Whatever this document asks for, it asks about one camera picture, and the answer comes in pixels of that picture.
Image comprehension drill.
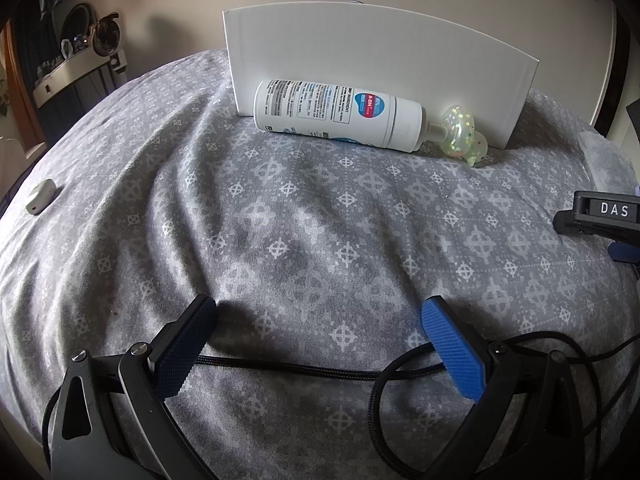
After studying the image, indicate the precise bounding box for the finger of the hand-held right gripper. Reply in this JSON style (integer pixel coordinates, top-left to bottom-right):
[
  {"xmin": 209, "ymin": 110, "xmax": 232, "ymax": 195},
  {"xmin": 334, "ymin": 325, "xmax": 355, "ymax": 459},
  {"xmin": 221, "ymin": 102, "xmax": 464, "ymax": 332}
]
[
  {"xmin": 552, "ymin": 190, "xmax": 640, "ymax": 239},
  {"xmin": 607, "ymin": 241, "xmax": 640, "ymax": 264}
]

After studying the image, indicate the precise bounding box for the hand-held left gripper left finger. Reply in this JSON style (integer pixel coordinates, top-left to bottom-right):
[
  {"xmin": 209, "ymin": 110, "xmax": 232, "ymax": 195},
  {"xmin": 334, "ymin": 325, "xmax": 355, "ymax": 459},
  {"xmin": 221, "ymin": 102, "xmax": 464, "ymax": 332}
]
[{"xmin": 42, "ymin": 294, "xmax": 219, "ymax": 480}]

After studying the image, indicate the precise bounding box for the wooden door frame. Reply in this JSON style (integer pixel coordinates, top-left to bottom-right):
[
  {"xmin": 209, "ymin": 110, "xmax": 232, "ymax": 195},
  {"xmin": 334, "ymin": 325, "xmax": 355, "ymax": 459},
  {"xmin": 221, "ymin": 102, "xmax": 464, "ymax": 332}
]
[{"xmin": 0, "ymin": 25, "xmax": 48, "ymax": 147}]

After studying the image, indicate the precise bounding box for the grey patterned blanket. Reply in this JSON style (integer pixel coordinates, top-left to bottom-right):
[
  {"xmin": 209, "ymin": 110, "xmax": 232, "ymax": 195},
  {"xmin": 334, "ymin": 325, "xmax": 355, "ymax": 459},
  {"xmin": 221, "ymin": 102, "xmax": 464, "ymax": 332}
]
[{"xmin": 0, "ymin": 47, "xmax": 640, "ymax": 480}]

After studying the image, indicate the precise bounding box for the small round brown fan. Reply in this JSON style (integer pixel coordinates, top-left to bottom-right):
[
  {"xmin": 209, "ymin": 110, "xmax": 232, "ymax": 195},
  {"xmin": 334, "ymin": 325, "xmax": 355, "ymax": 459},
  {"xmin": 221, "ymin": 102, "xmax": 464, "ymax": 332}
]
[{"xmin": 92, "ymin": 12, "xmax": 122, "ymax": 57}]

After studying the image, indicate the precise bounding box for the white cardboard box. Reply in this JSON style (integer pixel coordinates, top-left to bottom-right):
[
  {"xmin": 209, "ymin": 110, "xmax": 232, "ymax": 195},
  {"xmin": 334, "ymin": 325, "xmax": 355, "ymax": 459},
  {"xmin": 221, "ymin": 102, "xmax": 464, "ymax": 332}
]
[{"xmin": 222, "ymin": 0, "xmax": 541, "ymax": 150}]

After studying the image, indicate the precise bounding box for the black braided cable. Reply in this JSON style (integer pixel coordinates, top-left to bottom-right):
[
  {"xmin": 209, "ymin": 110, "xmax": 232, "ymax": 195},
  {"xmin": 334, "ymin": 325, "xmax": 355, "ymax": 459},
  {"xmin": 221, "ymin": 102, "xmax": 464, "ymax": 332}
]
[{"xmin": 40, "ymin": 330, "xmax": 640, "ymax": 480}]

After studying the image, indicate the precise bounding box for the white board panel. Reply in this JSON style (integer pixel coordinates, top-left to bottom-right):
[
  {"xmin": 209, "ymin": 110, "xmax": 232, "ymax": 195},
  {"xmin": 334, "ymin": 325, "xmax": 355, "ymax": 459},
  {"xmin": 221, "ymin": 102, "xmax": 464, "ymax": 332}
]
[{"xmin": 590, "ymin": 0, "xmax": 631, "ymax": 131}]

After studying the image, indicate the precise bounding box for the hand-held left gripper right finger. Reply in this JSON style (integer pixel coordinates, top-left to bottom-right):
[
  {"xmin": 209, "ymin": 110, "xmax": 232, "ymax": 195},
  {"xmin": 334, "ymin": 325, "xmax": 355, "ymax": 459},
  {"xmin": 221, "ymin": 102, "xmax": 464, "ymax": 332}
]
[{"xmin": 421, "ymin": 296, "xmax": 593, "ymax": 480}]

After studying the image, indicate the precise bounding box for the white spray bottle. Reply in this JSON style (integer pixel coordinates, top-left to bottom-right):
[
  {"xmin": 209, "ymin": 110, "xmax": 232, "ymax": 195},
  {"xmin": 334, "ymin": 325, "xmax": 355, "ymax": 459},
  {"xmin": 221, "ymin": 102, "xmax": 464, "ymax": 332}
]
[{"xmin": 252, "ymin": 79, "xmax": 451, "ymax": 153}]

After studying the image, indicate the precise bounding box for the round black mirror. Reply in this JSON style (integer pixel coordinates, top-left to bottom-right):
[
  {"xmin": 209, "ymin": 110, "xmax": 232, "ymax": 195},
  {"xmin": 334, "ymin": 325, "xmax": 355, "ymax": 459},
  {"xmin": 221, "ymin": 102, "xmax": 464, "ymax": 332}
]
[{"xmin": 62, "ymin": 4, "xmax": 96, "ymax": 41}]

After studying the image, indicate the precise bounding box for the white earbuds case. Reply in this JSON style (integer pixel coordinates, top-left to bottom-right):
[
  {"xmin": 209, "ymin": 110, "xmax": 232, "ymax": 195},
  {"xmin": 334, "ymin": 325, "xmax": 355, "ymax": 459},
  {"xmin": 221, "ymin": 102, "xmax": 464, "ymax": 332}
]
[{"xmin": 26, "ymin": 179, "xmax": 58, "ymax": 216}]

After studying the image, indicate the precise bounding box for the grey fluffy cloth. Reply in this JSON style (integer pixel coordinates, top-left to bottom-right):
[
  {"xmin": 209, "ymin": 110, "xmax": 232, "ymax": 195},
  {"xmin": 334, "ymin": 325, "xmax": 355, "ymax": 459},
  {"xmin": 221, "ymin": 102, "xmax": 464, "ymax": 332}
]
[{"xmin": 577, "ymin": 130, "xmax": 640, "ymax": 196}]

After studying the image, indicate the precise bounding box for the white wall shelf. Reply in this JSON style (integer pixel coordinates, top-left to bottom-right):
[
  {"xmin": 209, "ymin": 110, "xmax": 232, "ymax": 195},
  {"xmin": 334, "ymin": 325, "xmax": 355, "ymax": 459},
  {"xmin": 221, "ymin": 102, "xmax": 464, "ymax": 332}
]
[{"xmin": 32, "ymin": 50, "xmax": 123, "ymax": 108}]

